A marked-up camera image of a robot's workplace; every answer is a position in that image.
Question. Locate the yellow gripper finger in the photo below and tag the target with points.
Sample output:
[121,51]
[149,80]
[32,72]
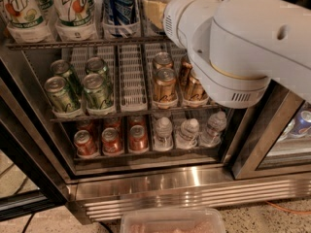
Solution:
[154,11]

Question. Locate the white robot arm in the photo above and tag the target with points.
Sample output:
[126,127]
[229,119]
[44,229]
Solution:
[237,47]

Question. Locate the blue pepsi can left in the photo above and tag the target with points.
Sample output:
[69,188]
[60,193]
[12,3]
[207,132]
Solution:
[121,14]

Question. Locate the gold can rear left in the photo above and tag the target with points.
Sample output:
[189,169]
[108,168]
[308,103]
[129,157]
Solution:
[163,60]

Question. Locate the gold can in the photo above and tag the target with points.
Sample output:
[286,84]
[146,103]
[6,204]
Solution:
[194,91]
[164,85]
[163,60]
[184,71]

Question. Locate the gold can rear middle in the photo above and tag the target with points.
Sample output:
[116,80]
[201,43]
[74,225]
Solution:
[184,71]

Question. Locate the gold can front left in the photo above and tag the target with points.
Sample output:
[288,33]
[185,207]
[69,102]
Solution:
[164,85]

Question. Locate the empty white can tray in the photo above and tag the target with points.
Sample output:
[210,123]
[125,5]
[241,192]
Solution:
[133,95]

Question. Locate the green can rear right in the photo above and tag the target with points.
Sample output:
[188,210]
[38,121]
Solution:
[97,65]

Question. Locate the green can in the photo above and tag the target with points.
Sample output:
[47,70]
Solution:
[98,93]
[66,70]
[97,65]
[61,95]

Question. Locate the white 7up can right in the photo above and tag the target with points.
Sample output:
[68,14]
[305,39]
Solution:
[73,13]

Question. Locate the gold can front middle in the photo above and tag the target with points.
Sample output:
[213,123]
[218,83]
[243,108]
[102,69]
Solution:
[194,91]

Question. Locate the stainless steel fridge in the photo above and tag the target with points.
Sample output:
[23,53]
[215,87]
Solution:
[256,160]

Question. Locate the green can front right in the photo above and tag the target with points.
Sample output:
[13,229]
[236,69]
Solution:
[98,93]

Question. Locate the green can rear left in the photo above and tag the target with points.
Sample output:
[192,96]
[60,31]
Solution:
[66,70]

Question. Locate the red can rear right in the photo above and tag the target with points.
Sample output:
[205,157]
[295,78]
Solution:
[136,120]

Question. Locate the red can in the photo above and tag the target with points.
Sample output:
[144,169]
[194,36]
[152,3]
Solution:
[111,143]
[138,138]
[112,122]
[136,120]
[84,143]
[87,125]

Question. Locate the red can rear middle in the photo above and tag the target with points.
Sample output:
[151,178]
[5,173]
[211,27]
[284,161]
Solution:
[112,122]

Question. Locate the green can front left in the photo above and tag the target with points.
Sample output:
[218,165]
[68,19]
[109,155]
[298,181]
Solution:
[61,95]

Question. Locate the white 7up can left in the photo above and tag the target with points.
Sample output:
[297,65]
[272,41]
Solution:
[24,14]

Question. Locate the red can front right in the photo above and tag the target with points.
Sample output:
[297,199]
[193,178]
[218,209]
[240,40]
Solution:
[138,138]

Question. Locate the red can rear left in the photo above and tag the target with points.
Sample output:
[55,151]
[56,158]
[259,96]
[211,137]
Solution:
[87,125]

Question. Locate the red can front middle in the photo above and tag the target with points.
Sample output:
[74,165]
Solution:
[111,143]

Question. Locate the red can front left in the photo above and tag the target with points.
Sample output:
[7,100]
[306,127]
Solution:
[84,143]

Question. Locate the open fridge glass door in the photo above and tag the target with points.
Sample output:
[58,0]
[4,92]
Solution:
[24,145]

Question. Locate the blue can behind glass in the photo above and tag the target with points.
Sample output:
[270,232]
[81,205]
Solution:
[302,123]

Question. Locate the water bottle left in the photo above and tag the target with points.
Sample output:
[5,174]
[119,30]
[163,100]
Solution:
[163,134]

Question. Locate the clear plastic bin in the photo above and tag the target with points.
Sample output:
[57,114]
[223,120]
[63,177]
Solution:
[173,220]

